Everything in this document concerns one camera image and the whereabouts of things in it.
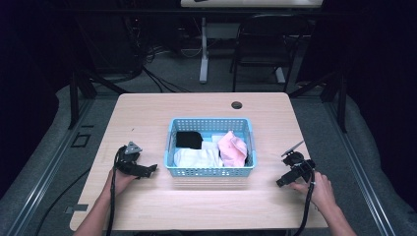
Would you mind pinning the blue plastic basket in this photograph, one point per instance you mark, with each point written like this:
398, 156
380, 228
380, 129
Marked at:
209, 126

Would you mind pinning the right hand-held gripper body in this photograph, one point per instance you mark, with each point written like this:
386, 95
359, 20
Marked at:
298, 163

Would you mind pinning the metal floor rail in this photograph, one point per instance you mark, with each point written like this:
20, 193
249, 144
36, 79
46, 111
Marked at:
49, 167
360, 170

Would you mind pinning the person's right hand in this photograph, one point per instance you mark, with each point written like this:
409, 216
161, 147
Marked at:
320, 191

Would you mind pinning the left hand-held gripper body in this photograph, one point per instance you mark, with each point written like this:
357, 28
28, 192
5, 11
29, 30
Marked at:
130, 156

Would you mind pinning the black folding chair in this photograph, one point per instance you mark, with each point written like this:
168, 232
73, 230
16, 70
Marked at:
267, 42

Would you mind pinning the black metal stand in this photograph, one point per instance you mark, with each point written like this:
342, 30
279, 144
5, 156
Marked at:
341, 98
77, 95

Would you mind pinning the pink cloth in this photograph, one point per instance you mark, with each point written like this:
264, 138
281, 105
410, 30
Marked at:
232, 150

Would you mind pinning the white desk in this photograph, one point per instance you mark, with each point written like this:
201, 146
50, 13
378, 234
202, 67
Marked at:
204, 49

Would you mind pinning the white cloth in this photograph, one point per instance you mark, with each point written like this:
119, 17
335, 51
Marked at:
200, 157

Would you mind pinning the person's left hand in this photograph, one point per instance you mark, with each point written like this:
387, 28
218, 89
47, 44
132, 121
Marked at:
119, 183

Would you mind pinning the black cloth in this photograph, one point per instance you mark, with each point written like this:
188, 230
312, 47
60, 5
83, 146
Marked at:
188, 139

